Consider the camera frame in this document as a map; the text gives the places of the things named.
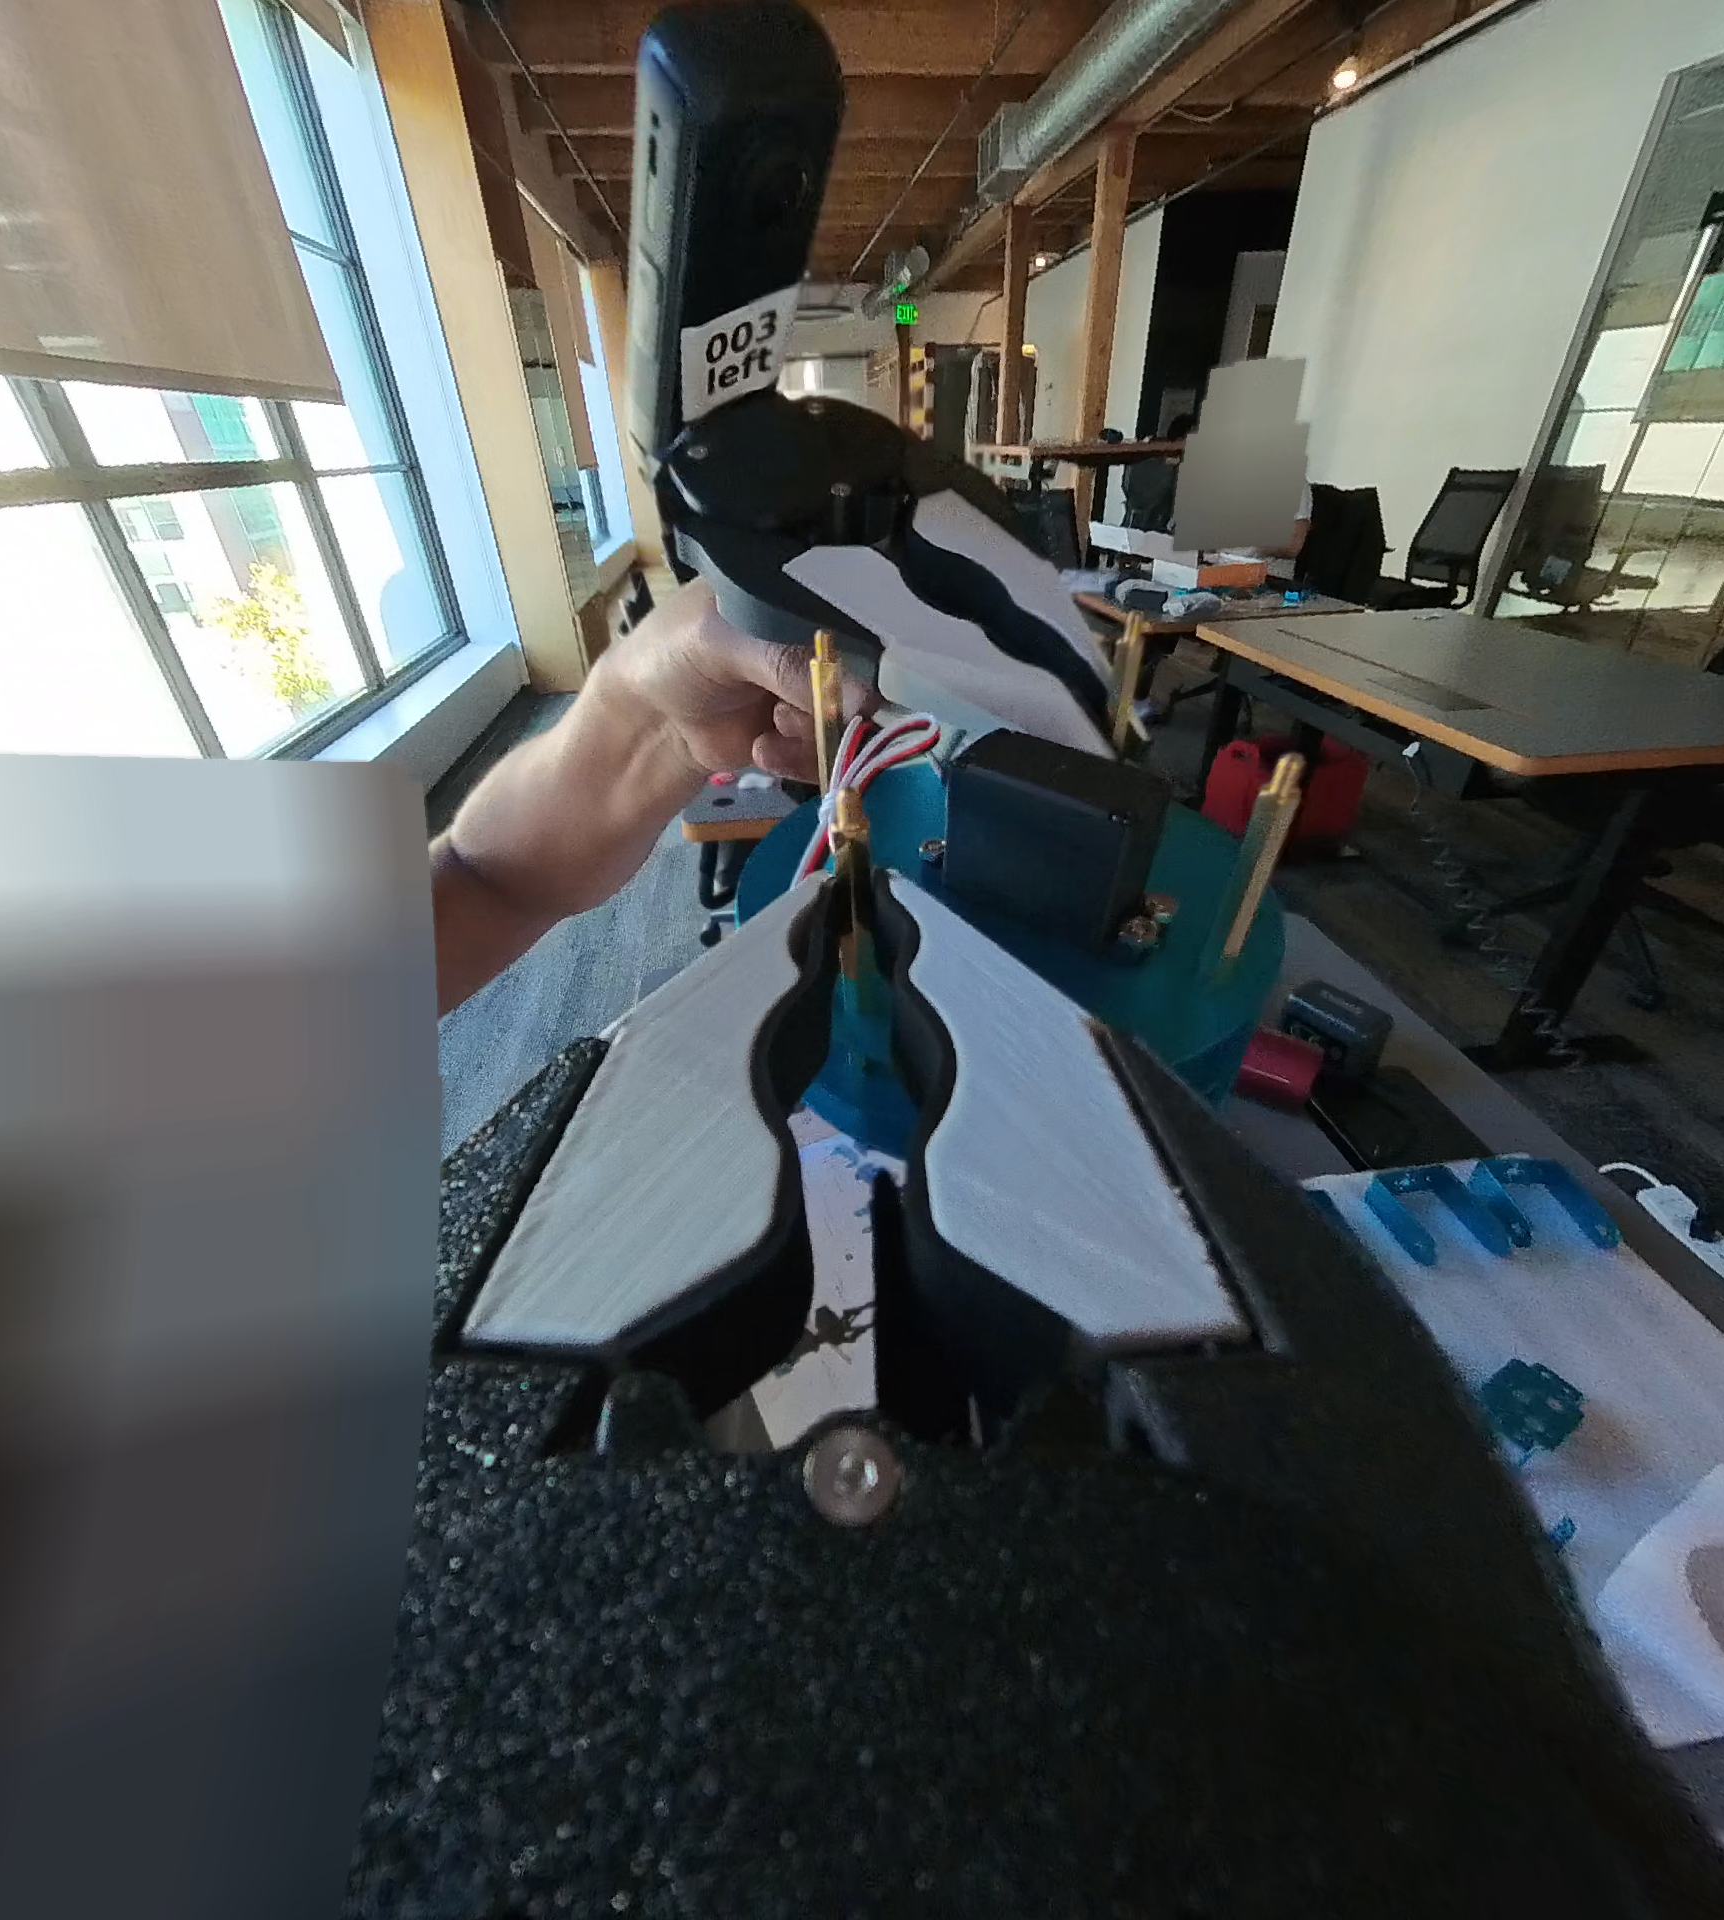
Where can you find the red bag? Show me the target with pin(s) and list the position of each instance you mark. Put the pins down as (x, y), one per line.
(1282, 788)

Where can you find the person's left forearm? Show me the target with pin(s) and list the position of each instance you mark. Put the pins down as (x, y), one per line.
(547, 840)

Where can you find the red cylindrical case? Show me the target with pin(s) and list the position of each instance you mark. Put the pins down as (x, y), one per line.
(1279, 1069)

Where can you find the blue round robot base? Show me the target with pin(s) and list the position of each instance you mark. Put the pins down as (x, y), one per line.
(1193, 931)

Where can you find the black flat panel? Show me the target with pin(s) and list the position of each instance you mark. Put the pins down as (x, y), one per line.
(1387, 1118)

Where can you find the wood-edged office desk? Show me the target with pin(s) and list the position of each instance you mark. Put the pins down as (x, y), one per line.
(735, 818)
(1522, 675)

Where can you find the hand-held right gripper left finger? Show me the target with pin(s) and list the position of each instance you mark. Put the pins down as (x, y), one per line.
(652, 1171)

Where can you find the portable power station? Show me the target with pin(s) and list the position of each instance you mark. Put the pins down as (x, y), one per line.
(1338, 1029)

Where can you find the large blue U bracket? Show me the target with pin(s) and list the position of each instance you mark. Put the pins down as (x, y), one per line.
(1417, 1209)
(1500, 1201)
(1574, 1192)

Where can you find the grey desk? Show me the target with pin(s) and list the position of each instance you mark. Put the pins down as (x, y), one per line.
(1476, 1094)

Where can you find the black servo motor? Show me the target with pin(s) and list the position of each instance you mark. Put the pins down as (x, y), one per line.
(1051, 840)

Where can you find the white instruction booklet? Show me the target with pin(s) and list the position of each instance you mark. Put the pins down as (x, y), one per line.
(833, 1290)

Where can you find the silver ceiling duct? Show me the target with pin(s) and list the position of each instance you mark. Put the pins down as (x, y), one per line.
(1102, 90)

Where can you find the black office chair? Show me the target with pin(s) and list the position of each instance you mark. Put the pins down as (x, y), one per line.
(1462, 533)
(1345, 540)

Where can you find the person's left hand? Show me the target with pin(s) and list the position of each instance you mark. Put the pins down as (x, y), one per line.
(713, 690)

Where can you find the glass partition wall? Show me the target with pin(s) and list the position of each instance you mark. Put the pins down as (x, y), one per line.
(1672, 375)

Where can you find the white foam sheet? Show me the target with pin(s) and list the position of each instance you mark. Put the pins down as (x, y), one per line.
(1626, 1380)

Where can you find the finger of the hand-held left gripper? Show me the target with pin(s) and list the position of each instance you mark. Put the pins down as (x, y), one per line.
(996, 549)
(922, 631)

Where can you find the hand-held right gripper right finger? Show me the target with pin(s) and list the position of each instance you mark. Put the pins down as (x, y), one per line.
(1072, 1171)

